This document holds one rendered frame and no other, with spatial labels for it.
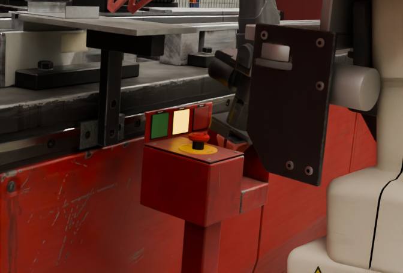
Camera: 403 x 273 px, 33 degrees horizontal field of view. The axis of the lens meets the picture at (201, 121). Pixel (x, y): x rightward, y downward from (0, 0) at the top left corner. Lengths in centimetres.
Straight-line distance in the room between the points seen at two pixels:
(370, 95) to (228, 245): 116
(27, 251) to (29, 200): 9
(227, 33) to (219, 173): 72
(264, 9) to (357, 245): 60
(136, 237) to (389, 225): 82
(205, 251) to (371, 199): 67
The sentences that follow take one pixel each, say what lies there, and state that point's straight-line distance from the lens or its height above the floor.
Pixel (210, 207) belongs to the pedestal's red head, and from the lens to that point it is 122.
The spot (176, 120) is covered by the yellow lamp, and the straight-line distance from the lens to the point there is 133.
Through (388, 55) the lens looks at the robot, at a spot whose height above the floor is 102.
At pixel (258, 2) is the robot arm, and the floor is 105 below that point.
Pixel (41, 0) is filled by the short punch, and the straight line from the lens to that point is 133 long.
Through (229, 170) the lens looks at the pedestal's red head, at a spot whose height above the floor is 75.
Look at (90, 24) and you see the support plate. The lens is 116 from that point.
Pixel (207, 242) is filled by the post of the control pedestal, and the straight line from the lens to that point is 134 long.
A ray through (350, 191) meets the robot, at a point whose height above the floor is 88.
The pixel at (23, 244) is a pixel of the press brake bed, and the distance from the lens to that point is 120.
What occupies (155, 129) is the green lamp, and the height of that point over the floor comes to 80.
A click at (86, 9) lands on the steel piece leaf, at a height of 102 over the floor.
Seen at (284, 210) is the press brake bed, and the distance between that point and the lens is 212.
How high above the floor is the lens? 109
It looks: 12 degrees down
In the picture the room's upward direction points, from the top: 4 degrees clockwise
